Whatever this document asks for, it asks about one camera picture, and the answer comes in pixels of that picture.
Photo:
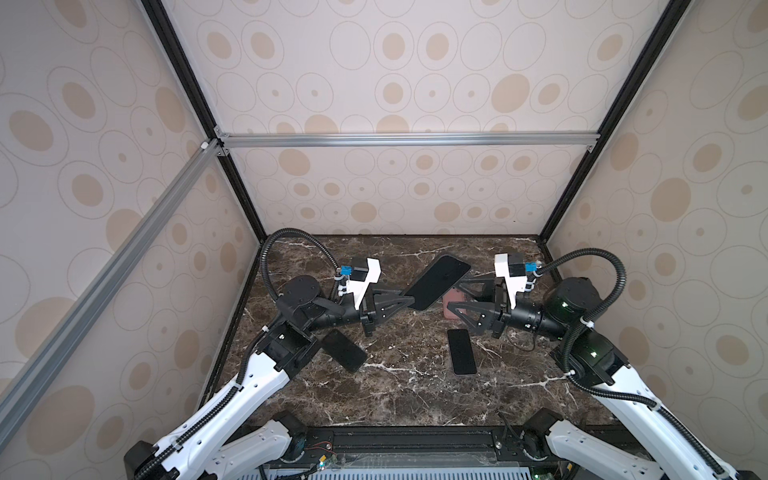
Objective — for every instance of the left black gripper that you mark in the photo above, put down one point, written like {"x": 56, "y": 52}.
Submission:
{"x": 373, "y": 303}

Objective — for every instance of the black phone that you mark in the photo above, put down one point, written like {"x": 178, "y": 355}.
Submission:
{"x": 437, "y": 279}
{"x": 344, "y": 351}

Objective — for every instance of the black frame post right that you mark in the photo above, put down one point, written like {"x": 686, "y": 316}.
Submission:
{"x": 651, "y": 51}

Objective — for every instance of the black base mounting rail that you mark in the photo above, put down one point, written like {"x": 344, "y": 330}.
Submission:
{"x": 420, "y": 453}

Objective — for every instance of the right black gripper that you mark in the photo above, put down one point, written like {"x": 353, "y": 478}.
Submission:
{"x": 500, "y": 310}

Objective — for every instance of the diagonal aluminium rail left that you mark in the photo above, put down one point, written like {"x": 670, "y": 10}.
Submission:
{"x": 44, "y": 366}

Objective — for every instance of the black frame post left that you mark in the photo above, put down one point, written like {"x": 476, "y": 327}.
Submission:
{"x": 160, "y": 22}

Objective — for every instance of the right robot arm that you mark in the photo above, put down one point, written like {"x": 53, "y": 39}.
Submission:
{"x": 594, "y": 365}

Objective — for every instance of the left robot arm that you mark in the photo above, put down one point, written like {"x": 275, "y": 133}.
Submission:
{"x": 307, "y": 322}

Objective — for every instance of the horizontal aluminium rail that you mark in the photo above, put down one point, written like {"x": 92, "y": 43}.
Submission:
{"x": 426, "y": 139}

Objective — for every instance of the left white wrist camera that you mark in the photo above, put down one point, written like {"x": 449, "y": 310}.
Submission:
{"x": 360, "y": 279}

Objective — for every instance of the black frame post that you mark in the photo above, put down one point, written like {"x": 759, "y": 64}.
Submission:
{"x": 160, "y": 22}
{"x": 651, "y": 51}

